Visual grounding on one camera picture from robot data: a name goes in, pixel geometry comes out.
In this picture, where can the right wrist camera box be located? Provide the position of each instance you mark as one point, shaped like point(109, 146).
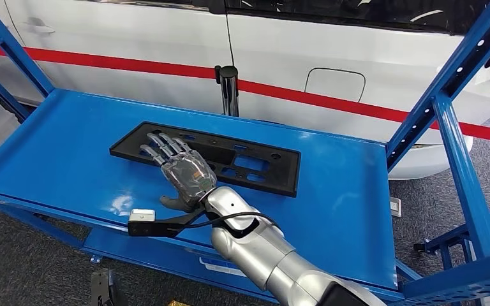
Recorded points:
point(141, 216)

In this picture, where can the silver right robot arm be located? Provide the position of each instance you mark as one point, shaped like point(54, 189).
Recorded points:
point(262, 253)

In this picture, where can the yellow floor tape square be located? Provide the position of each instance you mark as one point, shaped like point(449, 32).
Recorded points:
point(179, 303)

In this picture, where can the white car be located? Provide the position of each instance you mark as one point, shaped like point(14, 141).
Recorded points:
point(143, 42)

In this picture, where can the white floor socket box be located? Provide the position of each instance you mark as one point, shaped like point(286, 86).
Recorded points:
point(395, 207)

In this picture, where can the black plastic frame part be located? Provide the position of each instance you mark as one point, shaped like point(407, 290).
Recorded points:
point(289, 177)

